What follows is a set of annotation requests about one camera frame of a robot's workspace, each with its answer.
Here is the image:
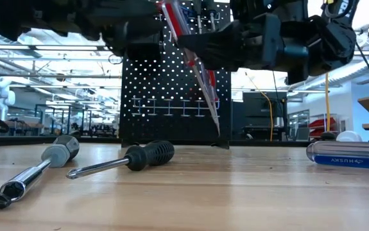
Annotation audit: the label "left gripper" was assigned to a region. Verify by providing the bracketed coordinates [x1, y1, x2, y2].
[52, 0, 165, 58]

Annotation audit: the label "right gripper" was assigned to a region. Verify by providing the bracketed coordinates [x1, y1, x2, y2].
[177, 0, 310, 86]

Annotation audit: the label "large red clear screwdriver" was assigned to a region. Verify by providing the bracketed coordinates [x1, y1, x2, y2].
[160, 0, 221, 137]

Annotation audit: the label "black ribbed handle screwdriver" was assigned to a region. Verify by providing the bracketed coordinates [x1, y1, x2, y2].
[65, 139, 176, 180]

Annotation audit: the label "grey-black handle nut driver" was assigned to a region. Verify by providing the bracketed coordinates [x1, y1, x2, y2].
[0, 134, 81, 203]

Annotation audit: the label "blue clear handle screwdriver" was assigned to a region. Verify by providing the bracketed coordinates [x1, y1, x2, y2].
[305, 141, 369, 170]

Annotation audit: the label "black peg board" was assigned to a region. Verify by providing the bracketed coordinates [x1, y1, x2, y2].
[119, 0, 232, 150]

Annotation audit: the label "black cabinet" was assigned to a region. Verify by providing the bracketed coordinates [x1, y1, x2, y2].
[241, 90, 289, 141]

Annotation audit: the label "dark framed workstations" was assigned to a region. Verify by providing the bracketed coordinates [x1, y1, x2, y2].
[35, 102, 121, 138]

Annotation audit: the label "red storage bins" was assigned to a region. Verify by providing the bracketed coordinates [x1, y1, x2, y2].
[307, 116, 338, 138]

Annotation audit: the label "white round bin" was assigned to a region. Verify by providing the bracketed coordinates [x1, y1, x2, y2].
[335, 130, 364, 144]

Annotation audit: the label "chrome prong tool rail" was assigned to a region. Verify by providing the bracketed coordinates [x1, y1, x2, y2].
[158, 1, 222, 23]

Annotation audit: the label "black wire loop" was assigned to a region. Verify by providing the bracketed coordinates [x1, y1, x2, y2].
[107, 53, 124, 65]

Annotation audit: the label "thin black cable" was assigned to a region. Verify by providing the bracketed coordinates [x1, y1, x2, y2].
[271, 70, 284, 108]

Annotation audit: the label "chrome loop tool rail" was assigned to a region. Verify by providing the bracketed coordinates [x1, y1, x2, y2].
[131, 97, 221, 118]

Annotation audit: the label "thin yellow cable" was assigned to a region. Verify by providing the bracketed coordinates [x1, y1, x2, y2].
[244, 71, 274, 142]

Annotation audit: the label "yellow hanging cord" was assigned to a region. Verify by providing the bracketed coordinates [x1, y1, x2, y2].
[324, 72, 332, 133]

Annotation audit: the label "black round cord weight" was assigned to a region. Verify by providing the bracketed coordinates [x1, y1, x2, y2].
[319, 130, 338, 141]

